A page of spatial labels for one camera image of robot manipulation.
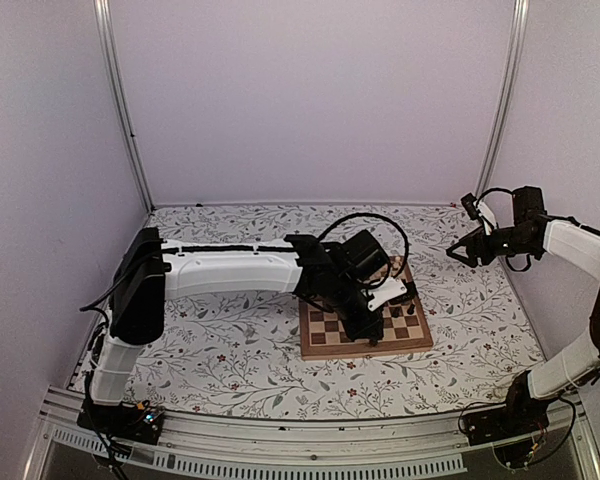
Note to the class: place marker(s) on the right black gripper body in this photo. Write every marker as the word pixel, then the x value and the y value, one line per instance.
pixel 491 253

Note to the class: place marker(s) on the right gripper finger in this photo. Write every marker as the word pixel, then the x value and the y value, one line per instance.
pixel 465 248
pixel 473 260

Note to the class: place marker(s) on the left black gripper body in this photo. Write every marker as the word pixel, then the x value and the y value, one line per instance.
pixel 355 328

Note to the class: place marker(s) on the wooden chess board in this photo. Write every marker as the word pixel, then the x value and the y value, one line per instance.
pixel 323 337

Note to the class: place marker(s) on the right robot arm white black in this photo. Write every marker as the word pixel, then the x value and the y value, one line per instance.
pixel 535 234

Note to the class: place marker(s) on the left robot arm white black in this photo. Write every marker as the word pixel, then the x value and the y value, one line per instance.
pixel 155 270

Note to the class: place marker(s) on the floral patterned table mat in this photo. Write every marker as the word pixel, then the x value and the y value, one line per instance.
pixel 238 354

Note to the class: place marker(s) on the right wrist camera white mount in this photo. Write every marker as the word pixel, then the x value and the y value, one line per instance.
pixel 477 210

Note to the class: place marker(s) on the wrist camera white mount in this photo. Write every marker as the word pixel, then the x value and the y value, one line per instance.
pixel 477 210
pixel 392 290

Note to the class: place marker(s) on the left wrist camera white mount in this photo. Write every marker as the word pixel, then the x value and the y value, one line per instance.
pixel 392 290

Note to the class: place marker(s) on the front aluminium rail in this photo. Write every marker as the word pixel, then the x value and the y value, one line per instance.
pixel 195 446

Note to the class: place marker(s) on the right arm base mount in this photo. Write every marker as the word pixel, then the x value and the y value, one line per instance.
pixel 522 429

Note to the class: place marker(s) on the right aluminium frame post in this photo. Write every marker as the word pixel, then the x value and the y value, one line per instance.
pixel 513 58

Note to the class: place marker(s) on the aluminium frame post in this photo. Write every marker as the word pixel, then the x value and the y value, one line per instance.
pixel 513 58
pixel 104 23

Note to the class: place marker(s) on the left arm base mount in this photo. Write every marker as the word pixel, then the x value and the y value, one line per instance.
pixel 142 422

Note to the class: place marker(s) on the left aluminium frame post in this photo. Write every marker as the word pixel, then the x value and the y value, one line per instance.
pixel 104 23

